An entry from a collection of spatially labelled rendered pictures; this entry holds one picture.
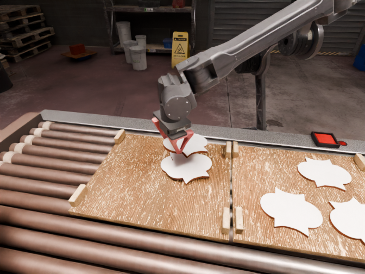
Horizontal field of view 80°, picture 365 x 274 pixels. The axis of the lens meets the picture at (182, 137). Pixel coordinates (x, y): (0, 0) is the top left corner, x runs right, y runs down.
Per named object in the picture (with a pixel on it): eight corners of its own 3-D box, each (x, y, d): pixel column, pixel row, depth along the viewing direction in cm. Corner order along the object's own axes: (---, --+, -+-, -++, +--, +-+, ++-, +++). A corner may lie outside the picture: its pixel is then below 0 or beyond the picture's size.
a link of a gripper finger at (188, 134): (180, 139, 66) (180, 113, 60) (194, 153, 61) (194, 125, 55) (160, 147, 63) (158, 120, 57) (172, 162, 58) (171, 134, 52)
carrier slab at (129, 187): (123, 136, 84) (122, 132, 83) (230, 148, 78) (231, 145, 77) (69, 214, 57) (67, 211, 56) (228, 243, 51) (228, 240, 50)
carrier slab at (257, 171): (231, 148, 79) (231, 144, 78) (354, 160, 73) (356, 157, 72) (232, 242, 51) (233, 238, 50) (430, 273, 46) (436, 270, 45)
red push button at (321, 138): (313, 136, 85) (314, 132, 84) (329, 137, 84) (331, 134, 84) (318, 145, 80) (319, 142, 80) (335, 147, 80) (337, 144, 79)
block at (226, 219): (221, 212, 56) (222, 205, 54) (229, 213, 55) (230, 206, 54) (220, 234, 51) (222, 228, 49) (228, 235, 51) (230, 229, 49)
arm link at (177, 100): (208, 83, 56) (196, 53, 51) (224, 105, 47) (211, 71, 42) (167, 105, 57) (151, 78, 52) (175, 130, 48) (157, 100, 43)
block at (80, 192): (82, 190, 61) (80, 182, 60) (89, 190, 61) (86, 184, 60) (70, 207, 57) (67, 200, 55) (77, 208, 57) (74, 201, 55)
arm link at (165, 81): (179, 70, 53) (156, 72, 52) (185, 81, 48) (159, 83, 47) (179, 95, 57) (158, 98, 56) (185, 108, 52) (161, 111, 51)
